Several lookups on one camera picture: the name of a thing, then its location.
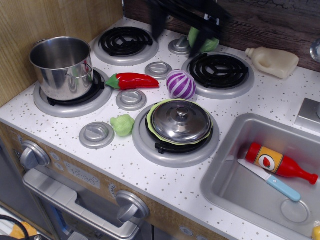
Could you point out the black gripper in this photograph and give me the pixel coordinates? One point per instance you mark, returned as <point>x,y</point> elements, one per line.
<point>192,13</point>

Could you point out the steel pot lid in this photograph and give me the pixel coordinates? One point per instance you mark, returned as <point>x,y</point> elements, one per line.
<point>181,122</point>

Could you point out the steel cooking pot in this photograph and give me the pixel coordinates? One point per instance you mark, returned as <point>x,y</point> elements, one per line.
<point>63,67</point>

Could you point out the silver stove knob back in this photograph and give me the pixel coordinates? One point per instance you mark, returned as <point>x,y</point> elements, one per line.
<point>180,46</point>

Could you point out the silver stove knob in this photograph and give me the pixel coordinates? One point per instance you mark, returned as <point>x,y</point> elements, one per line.
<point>180,46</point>
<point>131,100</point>
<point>158,70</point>
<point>96,135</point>

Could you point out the hanging silver slotted spatula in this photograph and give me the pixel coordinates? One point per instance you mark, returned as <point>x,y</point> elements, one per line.
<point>211,19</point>

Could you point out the green toy cabbage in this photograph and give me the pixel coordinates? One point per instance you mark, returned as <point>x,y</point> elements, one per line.
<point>208,46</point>

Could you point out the silver stove knob middle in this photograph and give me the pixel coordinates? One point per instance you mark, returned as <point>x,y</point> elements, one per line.
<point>158,70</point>

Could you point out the back right black burner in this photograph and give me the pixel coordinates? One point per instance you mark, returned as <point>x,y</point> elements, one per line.
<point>218,71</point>

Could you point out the black burner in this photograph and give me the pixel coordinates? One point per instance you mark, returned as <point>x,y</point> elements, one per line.
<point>97,86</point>
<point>166,147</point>
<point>218,71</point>
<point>125,41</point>

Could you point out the purple striped toy onion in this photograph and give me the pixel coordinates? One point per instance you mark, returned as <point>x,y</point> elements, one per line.
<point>180,85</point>

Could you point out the back left black burner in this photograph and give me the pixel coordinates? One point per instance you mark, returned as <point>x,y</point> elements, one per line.
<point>125,41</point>

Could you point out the red toy chili pepper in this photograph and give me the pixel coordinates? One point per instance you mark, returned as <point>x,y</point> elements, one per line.
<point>128,81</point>

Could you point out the silver stove knob centre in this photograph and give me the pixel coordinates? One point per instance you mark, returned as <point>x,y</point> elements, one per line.
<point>131,100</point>

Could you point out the front left black burner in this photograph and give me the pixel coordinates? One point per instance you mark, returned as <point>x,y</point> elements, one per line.
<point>97,86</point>

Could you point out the green plastic plate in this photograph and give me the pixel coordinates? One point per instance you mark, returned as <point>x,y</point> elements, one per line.
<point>150,117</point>

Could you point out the cream toy jug bottle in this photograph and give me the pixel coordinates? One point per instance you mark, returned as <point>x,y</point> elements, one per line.
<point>275,62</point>

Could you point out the small green toy lettuce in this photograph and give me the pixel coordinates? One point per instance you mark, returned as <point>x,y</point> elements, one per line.
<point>122,125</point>

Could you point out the front right black burner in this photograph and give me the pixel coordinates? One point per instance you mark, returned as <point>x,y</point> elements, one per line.
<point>166,147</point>

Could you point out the silver stove knob front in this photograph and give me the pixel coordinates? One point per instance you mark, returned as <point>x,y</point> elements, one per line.
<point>96,135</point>

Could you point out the silver faucet base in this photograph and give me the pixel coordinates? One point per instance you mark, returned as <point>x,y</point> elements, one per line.
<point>309,115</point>

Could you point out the red toy ketchup bottle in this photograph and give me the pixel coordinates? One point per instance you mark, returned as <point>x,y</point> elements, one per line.
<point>277,163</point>

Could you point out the silver sink basin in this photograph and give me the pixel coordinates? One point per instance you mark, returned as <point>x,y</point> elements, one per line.
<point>232,187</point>

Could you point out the oven clock display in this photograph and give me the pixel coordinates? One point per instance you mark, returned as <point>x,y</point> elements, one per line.
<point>83,175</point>

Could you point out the right oven dial knob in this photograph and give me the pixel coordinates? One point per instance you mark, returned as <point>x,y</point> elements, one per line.
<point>130,206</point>

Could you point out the oven dial knob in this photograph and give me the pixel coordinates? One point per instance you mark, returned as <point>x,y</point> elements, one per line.
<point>33,156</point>
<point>130,206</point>

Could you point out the left oven dial knob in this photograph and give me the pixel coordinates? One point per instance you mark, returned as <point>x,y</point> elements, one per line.
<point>33,156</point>

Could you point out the yellow toy bottom right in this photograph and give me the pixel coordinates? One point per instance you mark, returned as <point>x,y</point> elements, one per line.
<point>315,233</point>

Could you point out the yellow object bottom left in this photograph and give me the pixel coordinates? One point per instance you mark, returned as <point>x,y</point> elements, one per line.
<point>19,234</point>

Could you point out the toy knife blue handle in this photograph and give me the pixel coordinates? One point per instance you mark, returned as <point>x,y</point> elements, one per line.
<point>272,181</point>

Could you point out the silver oven door handle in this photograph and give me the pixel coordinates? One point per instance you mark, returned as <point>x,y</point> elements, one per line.
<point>72,220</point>

